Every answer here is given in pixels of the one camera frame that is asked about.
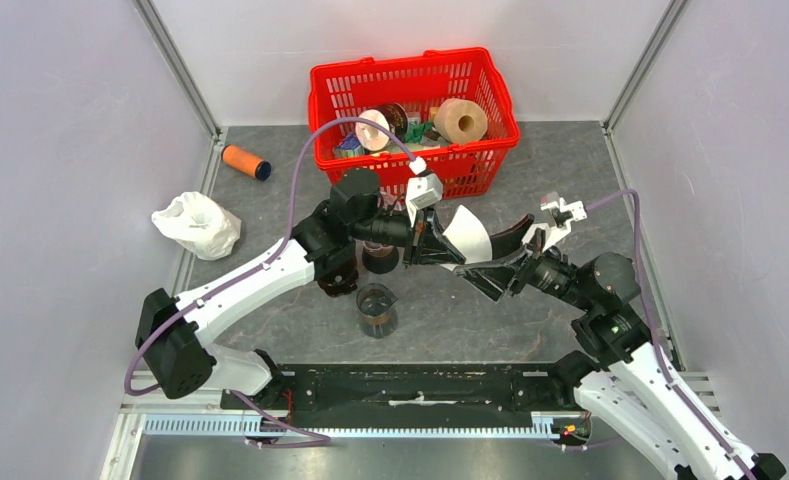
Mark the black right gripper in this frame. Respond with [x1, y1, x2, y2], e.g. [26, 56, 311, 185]
[452, 212, 595, 311]

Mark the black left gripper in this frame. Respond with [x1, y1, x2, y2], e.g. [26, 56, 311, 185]
[351, 205, 465, 270]

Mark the white paper coffee filter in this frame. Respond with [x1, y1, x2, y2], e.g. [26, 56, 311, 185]
[443, 205, 493, 265]

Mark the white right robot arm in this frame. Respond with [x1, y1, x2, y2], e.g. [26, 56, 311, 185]
[444, 207, 786, 479]

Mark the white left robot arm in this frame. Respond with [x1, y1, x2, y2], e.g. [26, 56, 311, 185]
[124, 168, 465, 409]

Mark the red and black coffee server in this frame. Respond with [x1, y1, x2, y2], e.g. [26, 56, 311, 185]
[361, 242, 400, 275]

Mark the brown plastic coffee dripper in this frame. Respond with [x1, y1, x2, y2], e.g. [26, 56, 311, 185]
[317, 257, 359, 298]

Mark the small glass measuring beaker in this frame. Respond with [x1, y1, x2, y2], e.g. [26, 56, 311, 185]
[356, 283, 398, 339]

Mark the green packet in basket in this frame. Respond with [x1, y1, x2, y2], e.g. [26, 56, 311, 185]
[404, 121, 441, 144]

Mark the beige tape roll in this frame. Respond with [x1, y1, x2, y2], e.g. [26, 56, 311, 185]
[433, 98, 488, 145]

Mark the blue small box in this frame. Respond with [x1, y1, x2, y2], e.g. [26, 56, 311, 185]
[332, 132, 366, 159]

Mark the red plastic shopping basket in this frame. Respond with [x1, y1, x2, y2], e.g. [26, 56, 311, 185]
[307, 47, 520, 199]

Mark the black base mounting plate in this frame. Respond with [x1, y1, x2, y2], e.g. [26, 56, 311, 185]
[252, 363, 593, 435]

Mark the orange cylindrical bottle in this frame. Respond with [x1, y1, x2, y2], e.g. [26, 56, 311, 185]
[221, 145, 272, 181]

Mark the white crumpled plastic bag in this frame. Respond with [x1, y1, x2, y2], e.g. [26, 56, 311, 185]
[151, 191, 242, 261]

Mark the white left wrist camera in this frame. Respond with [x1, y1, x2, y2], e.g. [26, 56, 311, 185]
[405, 156, 444, 227]

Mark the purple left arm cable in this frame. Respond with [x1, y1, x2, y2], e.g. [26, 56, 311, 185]
[123, 117, 428, 397]

